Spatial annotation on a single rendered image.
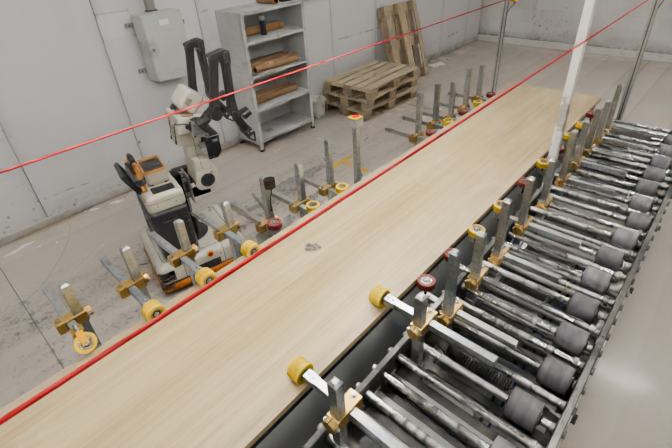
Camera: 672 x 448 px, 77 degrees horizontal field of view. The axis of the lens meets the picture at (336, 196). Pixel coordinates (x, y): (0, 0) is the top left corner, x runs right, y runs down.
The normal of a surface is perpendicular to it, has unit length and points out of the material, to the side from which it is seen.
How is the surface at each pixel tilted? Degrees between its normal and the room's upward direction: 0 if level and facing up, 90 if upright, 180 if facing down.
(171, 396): 0
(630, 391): 0
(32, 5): 90
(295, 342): 0
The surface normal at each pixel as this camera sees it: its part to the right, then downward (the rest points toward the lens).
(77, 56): 0.74, 0.32
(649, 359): -0.05, -0.84
